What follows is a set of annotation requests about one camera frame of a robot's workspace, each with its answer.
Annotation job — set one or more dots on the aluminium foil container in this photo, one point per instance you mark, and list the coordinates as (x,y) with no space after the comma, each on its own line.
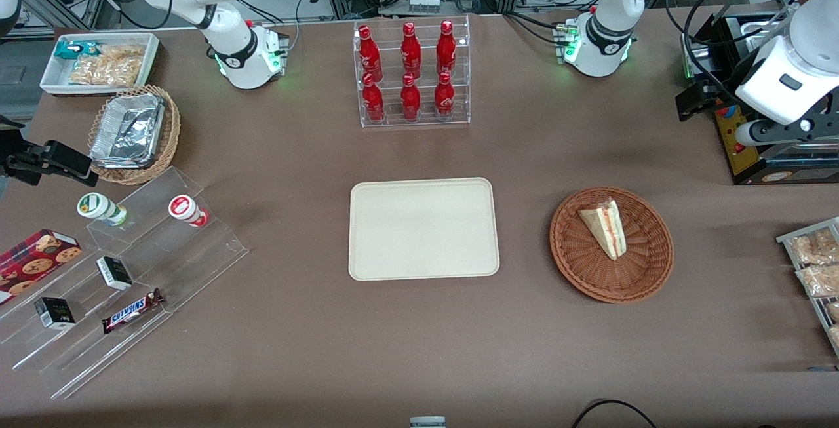
(128,130)

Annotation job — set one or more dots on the beige rectangular serving tray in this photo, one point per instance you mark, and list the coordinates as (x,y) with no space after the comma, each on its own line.
(423,228)

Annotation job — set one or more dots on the red cookie box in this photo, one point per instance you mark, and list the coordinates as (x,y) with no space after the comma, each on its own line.
(36,261)

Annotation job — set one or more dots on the clear acrylic bottle rack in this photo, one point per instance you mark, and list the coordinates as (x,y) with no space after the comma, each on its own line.
(423,120)

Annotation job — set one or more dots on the green lid yogurt cup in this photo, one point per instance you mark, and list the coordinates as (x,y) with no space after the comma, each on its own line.
(98,206)

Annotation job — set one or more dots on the teal snack packet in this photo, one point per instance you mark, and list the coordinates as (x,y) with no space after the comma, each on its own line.
(69,49)

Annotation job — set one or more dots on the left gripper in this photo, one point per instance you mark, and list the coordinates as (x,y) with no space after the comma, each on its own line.
(726,82)

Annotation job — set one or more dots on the small black white carton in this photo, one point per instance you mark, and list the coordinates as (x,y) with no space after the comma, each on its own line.
(115,272)

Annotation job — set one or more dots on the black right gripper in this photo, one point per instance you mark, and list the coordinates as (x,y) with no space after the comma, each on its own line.
(13,151)

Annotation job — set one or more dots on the round brown wicker basket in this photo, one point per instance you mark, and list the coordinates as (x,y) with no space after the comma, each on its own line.
(616,277)

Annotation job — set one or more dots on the clear bag of pastry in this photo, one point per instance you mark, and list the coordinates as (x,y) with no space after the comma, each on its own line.
(813,246)
(819,280)
(832,311)
(834,336)

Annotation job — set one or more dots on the Snickers chocolate bar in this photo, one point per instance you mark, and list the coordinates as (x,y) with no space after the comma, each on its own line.
(131,311)

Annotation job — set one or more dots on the clear acrylic stepped shelf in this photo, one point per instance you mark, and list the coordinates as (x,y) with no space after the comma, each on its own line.
(196,257)
(78,356)

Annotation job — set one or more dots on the small grey device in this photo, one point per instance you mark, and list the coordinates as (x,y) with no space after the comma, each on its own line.
(427,422)

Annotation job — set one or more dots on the steel food pan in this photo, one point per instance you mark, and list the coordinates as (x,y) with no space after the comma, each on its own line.
(754,31)

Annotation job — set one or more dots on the triangle sandwich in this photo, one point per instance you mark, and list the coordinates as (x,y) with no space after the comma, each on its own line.
(606,228)

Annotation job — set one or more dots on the black hot food display machine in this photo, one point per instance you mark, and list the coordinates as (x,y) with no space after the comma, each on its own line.
(754,166)

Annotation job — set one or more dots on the white rectangular plastic bin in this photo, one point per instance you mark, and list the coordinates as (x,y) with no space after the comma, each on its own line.
(52,80)

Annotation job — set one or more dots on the clear bag of crackers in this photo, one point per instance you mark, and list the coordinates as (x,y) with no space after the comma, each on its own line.
(108,66)

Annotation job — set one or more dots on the red emergency stop button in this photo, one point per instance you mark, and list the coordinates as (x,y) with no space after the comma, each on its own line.
(729,112)

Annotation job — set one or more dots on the red cola bottle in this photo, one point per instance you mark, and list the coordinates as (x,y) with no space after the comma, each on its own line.
(373,100)
(410,100)
(411,51)
(369,54)
(446,48)
(444,97)

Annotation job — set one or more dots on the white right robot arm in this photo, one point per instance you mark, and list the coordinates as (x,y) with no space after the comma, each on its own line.
(226,21)

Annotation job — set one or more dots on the red lid yogurt cup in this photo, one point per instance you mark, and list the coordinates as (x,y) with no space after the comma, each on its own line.
(183,208)

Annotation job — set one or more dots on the oval light wicker basket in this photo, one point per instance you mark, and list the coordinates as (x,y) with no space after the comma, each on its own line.
(172,126)

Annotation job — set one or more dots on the white power strip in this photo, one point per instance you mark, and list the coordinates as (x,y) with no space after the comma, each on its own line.
(424,3)

